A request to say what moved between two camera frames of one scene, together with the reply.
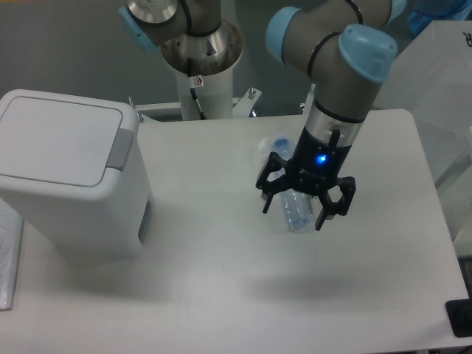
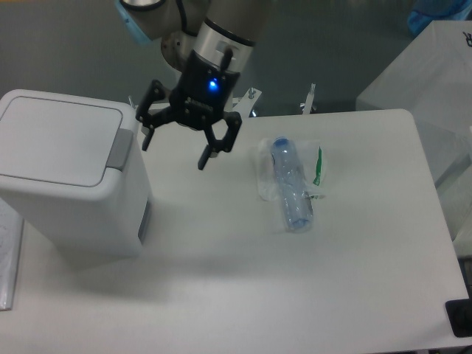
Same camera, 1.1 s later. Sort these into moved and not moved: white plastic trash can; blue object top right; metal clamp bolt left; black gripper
Moved: black gripper
Not moved: metal clamp bolt left; white plastic trash can; blue object top right
